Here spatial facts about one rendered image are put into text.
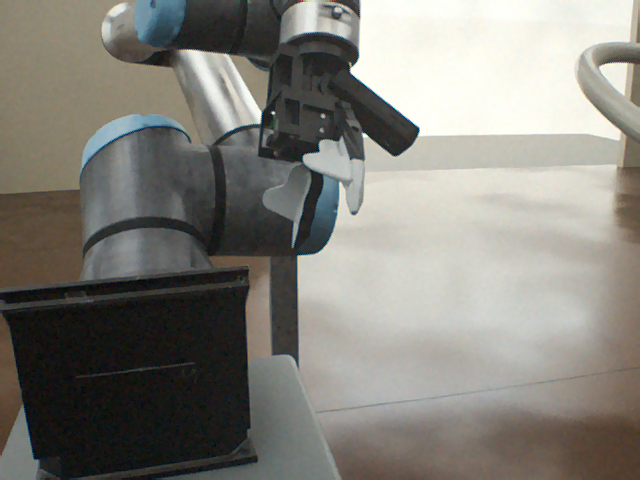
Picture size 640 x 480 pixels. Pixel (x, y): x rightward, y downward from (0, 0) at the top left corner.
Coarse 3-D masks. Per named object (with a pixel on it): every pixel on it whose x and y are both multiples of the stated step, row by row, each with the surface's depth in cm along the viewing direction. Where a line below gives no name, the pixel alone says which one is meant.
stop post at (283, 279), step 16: (272, 256) 180; (288, 256) 181; (272, 272) 181; (288, 272) 182; (272, 288) 183; (288, 288) 184; (272, 304) 184; (288, 304) 185; (272, 320) 186; (288, 320) 186; (272, 336) 187; (288, 336) 188; (272, 352) 190; (288, 352) 189
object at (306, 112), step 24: (288, 48) 65; (312, 48) 65; (336, 48) 66; (288, 72) 67; (312, 72) 66; (288, 96) 62; (312, 96) 63; (264, 120) 68; (288, 120) 63; (312, 120) 63; (336, 120) 64; (288, 144) 63; (312, 144) 63
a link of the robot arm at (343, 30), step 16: (320, 0) 66; (288, 16) 67; (304, 16) 66; (320, 16) 65; (336, 16) 66; (352, 16) 67; (288, 32) 66; (304, 32) 65; (320, 32) 65; (336, 32) 65; (352, 32) 67; (352, 48) 67; (352, 64) 70
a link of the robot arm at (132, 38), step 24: (144, 0) 74; (168, 0) 72; (192, 0) 73; (216, 0) 74; (240, 0) 75; (120, 24) 103; (144, 24) 74; (168, 24) 73; (192, 24) 74; (216, 24) 75; (240, 24) 76; (120, 48) 116; (144, 48) 96; (168, 48) 81; (192, 48) 77; (216, 48) 78
